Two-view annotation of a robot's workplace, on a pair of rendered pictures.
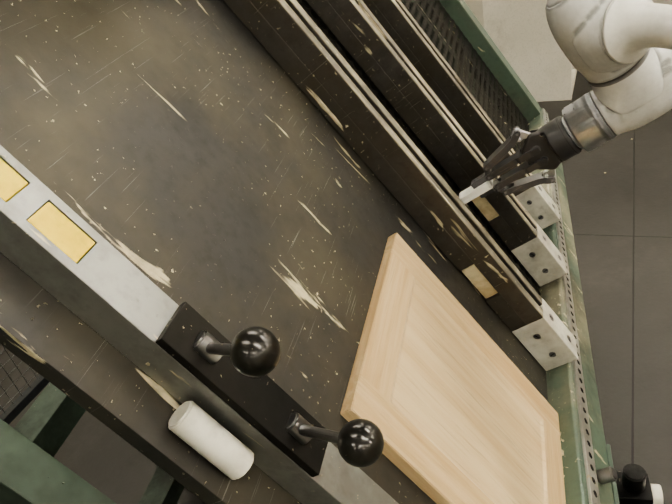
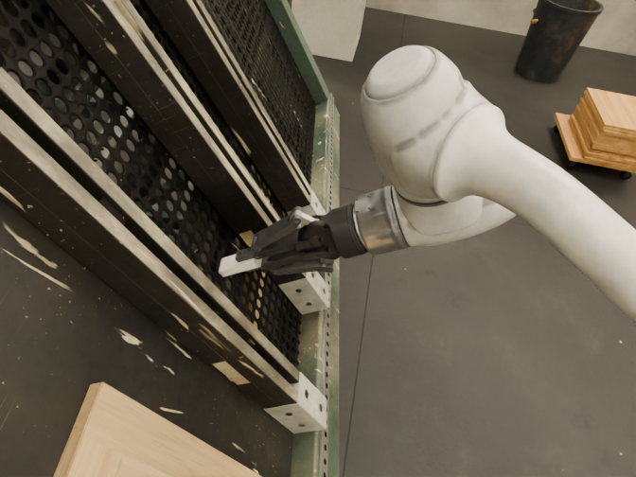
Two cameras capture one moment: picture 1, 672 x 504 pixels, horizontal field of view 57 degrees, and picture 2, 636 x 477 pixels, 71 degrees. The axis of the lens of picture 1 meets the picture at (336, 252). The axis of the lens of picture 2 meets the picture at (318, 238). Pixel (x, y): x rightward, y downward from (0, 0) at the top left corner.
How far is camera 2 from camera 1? 0.63 m
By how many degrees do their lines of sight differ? 23
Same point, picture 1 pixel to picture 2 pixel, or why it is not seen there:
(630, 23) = (479, 165)
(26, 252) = not seen: outside the picture
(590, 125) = (385, 237)
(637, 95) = (449, 222)
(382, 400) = not seen: outside the picture
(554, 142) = (340, 242)
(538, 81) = (329, 40)
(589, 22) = (421, 142)
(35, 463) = not seen: outside the picture
